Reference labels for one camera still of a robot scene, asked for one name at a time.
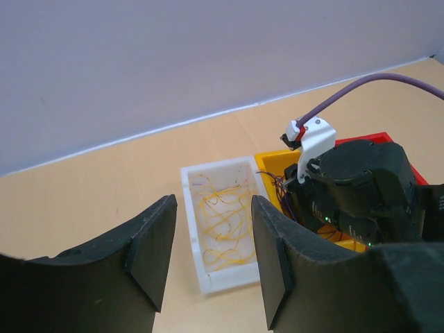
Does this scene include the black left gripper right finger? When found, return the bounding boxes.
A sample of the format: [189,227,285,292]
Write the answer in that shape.
[251,196,443,332]

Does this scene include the purple wire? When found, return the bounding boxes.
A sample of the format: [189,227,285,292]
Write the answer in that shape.
[256,169,298,221]

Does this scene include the yellow plastic bin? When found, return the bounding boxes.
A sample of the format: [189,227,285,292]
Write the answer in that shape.
[255,151,368,253]

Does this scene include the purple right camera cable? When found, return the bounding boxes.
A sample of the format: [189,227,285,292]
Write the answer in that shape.
[298,72,444,126]

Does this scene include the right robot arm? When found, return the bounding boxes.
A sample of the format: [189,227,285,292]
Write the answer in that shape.
[284,139,443,247]

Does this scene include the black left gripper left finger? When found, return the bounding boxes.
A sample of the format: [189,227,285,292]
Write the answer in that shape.
[1,195,178,332]

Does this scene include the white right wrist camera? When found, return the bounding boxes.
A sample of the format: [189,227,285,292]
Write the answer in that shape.
[281,116,336,184]

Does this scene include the yellow wire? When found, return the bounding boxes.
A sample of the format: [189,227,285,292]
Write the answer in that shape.
[194,176,257,273]

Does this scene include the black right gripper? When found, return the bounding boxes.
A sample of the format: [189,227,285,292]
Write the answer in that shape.
[284,162,342,236]

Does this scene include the white plastic bin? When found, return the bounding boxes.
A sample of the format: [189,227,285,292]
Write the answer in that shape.
[180,155,267,294]

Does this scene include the red plastic bin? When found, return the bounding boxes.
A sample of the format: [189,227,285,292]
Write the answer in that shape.
[334,130,430,186]

